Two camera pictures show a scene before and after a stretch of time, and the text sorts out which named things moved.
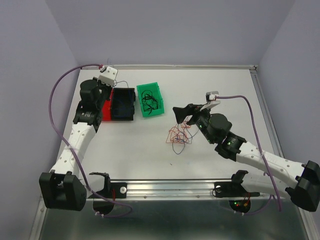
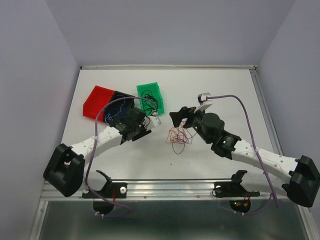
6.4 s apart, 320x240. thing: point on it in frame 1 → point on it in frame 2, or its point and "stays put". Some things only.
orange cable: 178,135 stays put
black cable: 149,101 stays put
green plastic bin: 150,100 stays put
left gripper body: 105,90 → 140,131
